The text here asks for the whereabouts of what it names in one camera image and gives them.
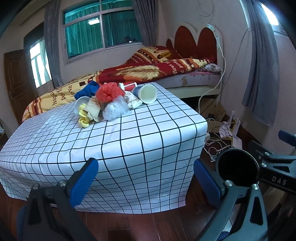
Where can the red white paper cup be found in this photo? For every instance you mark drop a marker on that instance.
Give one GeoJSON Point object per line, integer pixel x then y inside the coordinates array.
{"type": "Point", "coordinates": [127, 86]}

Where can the grey curtain right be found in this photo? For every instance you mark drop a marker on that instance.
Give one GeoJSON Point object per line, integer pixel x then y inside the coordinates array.
{"type": "Point", "coordinates": [262, 91]}

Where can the white black grid tablecloth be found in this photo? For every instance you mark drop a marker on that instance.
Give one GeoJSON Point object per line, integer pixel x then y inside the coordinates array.
{"type": "Point", "coordinates": [145, 157]}

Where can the grey curtain middle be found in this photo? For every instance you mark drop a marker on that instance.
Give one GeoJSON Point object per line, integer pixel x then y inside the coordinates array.
{"type": "Point", "coordinates": [146, 13]}

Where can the blue cloth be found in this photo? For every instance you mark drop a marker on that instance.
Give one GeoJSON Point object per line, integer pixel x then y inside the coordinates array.
{"type": "Point", "coordinates": [89, 90]}

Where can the green curtained window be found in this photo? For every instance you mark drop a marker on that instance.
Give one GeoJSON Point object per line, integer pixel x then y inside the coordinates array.
{"type": "Point", "coordinates": [97, 25]}

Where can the white bed frame with mattress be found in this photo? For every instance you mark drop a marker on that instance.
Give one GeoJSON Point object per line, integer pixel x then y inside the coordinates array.
{"type": "Point", "coordinates": [197, 83]}

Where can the yellow crumpled paper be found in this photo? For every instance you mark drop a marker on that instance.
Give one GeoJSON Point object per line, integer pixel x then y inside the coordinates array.
{"type": "Point", "coordinates": [84, 120]}

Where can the blue paper cup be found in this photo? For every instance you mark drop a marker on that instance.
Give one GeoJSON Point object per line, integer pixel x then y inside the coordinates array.
{"type": "Point", "coordinates": [146, 93]}

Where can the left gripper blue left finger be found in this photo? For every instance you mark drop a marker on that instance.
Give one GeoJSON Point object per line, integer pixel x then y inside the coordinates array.
{"type": "Point", "coordinates": [81, 180]}

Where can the grey curtain left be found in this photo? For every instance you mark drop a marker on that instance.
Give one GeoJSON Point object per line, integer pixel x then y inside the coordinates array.
{"type": "Point", "coordinates": [51, 32]}

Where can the white blue plastic cup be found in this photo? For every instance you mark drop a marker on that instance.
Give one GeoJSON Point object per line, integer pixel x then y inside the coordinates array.
{"type": "Point", "coordinates": [78, 102]}

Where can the black round trash bin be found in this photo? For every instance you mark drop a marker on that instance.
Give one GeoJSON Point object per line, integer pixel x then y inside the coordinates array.
{"type": "Point", "coordinates": [237, 166]}

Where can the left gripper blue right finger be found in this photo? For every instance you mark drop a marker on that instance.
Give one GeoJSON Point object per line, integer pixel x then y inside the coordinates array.
{"type": "Point", "coordinates": [207, 182]}

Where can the red plastic bag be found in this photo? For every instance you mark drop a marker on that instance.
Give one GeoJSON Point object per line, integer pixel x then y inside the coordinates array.
{"type": "Point", "coordinates": [108, 92]}

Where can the grey curtain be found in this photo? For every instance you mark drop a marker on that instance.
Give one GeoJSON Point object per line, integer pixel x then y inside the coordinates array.
{"type": "Point", "coordinates": [262, 91]}
{"type": "Point", "coordinates": [146, 13]}
{"type": "Point", "coordinates": [51, 32]}

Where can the white knotted tissue bundle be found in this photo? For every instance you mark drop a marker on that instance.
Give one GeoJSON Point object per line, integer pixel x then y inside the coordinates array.
{"type": "Point", "coordinates": [132, 101]}

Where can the red heart-shaped headboard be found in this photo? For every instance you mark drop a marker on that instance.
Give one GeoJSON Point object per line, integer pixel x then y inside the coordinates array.
{"type": "Point", "coordinates": [189, 44]}

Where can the brown wooden door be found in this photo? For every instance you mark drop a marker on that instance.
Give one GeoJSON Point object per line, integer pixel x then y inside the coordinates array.
{"type": "Point", "coordinates": [21, 88]}

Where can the red yellow printed blanket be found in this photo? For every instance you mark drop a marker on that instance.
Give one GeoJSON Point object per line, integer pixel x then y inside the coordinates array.
{"type": "Point", "coordinates": [146, 65]}

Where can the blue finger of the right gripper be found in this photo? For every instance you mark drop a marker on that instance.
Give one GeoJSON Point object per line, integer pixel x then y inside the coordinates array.
{"type": "Point", "coordinates": [287, 137]}

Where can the clear plastic bag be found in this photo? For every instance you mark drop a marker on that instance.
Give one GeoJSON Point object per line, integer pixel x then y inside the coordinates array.
{"type": "Point", "coordinates": [115, 109]}

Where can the beige bag with rubber band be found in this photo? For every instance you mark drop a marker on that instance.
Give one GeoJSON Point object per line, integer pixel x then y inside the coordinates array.
{"type": "Point", "coordinates": [93, 108]}

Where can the small bright window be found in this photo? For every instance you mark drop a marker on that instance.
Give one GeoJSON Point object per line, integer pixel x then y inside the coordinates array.
{"type": "Point", "coordinates": [40, 63]}

